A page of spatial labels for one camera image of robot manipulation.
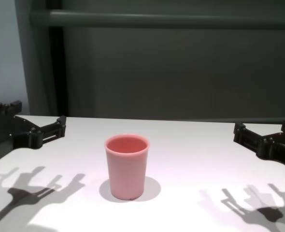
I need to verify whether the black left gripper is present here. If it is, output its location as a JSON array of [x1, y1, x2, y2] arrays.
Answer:
[[0, 101, 67, 167]]

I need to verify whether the pink plastic cup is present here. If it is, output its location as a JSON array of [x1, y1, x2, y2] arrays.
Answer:
[[103, 133, 150, 201]]

